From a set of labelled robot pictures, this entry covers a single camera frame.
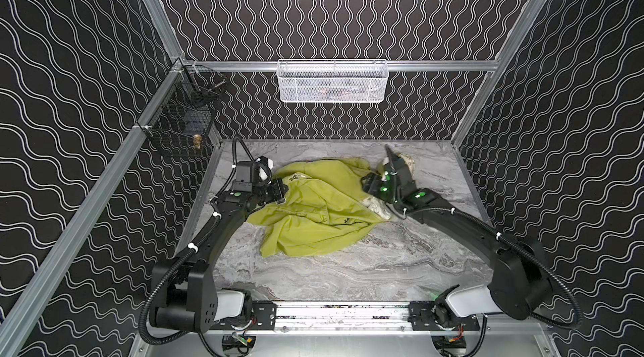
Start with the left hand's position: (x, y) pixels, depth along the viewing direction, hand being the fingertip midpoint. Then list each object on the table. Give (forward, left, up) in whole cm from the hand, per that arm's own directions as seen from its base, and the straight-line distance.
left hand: (295, 187), depth 84 cm
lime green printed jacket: (-1, -9, -13) cm, 16 cm away
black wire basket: (+31, +47, +8) cm, 56 cm away
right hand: (+3, -24, -1) cm, 24 cm away
